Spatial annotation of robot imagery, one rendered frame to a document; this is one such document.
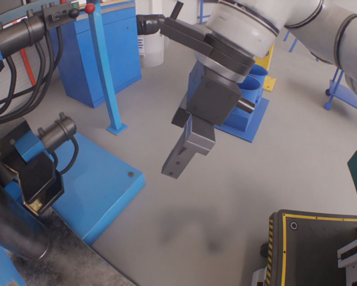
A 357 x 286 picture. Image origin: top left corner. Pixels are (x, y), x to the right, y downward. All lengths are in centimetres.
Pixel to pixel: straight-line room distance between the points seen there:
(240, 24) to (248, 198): 109
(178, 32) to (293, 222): 79
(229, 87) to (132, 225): 98
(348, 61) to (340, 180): 151
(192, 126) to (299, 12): 19
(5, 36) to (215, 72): 66
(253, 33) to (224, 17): 4
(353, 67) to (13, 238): 100
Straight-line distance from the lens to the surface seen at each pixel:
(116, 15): 196
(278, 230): 82
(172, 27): 24
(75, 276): 97
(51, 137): 90
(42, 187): 71
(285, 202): 131
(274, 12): 24
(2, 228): 82
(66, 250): 101
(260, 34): 23
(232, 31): 23
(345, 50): 27
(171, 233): 106
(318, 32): 30
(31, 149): 85
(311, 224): 91
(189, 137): 20
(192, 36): 23
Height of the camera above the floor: 101
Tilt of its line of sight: 45 degrees down
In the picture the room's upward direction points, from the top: straight up
